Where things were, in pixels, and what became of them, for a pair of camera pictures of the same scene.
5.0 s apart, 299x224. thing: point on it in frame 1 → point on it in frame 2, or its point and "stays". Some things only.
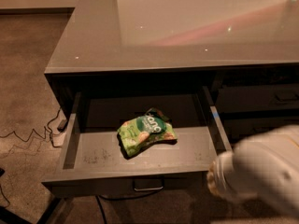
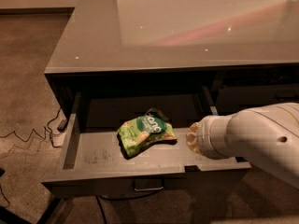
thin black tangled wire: x=37 y=133 stays
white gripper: x=224 y=178 → x=206 y=138
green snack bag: x=153 y=128 stays
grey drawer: x=258 y=96 stays
